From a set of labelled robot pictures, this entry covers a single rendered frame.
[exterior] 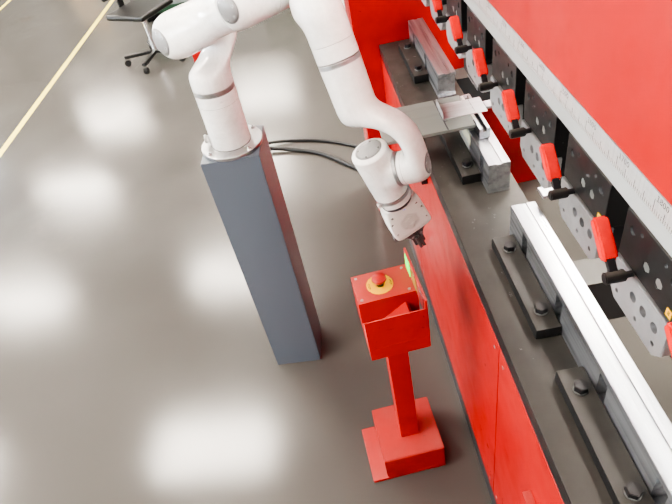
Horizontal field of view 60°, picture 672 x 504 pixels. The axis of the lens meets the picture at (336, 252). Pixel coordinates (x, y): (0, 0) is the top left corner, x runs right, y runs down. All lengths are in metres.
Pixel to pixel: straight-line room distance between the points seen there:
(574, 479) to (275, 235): 1.18
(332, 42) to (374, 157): 0.25
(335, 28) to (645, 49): 0.59
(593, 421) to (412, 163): 0.60
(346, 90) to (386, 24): 1.35
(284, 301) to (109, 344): 1.01
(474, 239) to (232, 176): 0.74
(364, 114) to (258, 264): 0.93
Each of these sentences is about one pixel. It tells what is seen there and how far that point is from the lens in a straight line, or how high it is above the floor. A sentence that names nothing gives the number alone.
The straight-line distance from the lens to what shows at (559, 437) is 1.18.
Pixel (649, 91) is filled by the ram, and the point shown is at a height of 1.51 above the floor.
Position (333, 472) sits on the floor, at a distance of 2.14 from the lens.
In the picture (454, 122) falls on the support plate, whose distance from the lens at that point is 1.72.
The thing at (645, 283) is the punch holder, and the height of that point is 1.26.
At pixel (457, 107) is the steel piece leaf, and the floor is 1.00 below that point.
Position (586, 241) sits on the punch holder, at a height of 1.20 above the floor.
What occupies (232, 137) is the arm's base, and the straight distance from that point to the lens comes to 1.75.
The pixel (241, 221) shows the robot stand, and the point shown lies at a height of 0.77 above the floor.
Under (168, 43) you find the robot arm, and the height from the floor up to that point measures 1.37.
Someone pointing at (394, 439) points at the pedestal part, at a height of 0.12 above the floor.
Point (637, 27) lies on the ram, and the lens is 0.82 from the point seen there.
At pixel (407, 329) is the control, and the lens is 1.48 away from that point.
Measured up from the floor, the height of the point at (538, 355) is 0.87.
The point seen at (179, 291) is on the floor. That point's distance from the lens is 2.91.
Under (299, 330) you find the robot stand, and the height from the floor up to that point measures 0.20.
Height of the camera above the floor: 1.90
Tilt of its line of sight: 42 degrees down
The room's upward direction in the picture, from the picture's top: 13 degrees counter-clockwise
